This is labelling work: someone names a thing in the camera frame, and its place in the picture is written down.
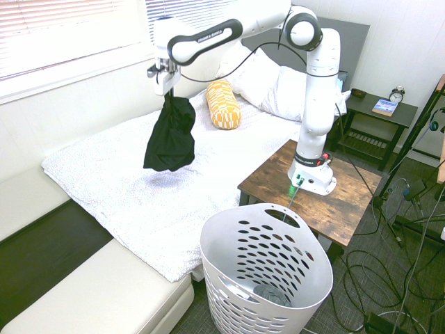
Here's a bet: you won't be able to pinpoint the rustic brown wooden table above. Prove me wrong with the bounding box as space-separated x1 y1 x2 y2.
237 138 384 264

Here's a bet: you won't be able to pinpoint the white perforated laundry basket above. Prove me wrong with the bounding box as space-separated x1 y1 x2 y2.
200 202 335 334

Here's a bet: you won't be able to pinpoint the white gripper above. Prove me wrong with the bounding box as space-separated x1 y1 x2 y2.
154 70 181 100

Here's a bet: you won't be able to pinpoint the black Nike sports shorts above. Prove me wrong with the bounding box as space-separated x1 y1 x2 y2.
143 94 197 173

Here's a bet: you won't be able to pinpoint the white circle-patterned bed cover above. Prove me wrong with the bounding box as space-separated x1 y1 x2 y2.
40 88 304 283

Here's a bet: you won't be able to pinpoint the small cream bench cushion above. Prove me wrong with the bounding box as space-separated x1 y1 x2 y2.
0 166 73 244

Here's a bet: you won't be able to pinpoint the white patterned pillow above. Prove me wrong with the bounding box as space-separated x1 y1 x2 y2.
259 65 353 123
215 47 281 107

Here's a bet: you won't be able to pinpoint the black floor cable coil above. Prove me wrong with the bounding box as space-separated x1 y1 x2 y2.
330 239 445 334

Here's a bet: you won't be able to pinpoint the grey bed headboard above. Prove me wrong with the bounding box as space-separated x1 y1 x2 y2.
241 13 371 95

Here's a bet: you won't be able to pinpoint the narrow white window blind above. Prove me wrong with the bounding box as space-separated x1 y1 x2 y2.
145 0 283 38

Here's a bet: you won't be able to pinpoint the wide white window blind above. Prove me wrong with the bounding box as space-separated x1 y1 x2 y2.
0 0 145 83

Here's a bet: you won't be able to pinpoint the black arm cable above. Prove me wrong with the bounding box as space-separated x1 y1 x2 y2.
179 6 340 84

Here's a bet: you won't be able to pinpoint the black camera tripod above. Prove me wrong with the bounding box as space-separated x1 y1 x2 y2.
378 74 445 248

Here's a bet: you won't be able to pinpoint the yellow patterned bolster pillow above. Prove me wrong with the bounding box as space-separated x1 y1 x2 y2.
205 79 243 131

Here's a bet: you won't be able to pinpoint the black twin-bell alarm clock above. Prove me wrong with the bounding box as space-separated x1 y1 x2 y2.
388 86 407 104

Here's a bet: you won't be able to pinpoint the large cream bench cushion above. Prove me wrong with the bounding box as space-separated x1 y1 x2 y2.
0 239 195 334

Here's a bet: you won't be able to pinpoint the dark wooden nightstand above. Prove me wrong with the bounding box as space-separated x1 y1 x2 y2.
334 90 419 172

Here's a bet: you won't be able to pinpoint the grey base cable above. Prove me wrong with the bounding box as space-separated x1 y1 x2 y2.
282 176 305 224

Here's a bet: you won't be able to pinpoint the grey clothes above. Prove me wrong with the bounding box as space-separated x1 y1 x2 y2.
252 284 292 308

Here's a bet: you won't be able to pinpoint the blue-covered book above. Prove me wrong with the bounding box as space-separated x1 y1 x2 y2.
371 98 399 118

